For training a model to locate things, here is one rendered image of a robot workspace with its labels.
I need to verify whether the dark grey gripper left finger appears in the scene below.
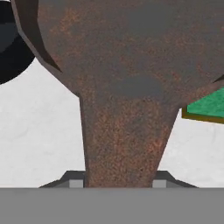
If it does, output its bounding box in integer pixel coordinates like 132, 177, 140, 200
38, 170, 87, 189

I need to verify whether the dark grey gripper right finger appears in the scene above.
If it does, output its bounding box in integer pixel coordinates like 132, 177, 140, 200
151, 170, 200, 189

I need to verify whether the green and yellow sponge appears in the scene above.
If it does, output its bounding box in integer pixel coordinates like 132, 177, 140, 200
181, 87, 224, 125

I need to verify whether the black round hob burner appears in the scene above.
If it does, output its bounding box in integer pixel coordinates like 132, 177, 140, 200
0, 0, 37, 86

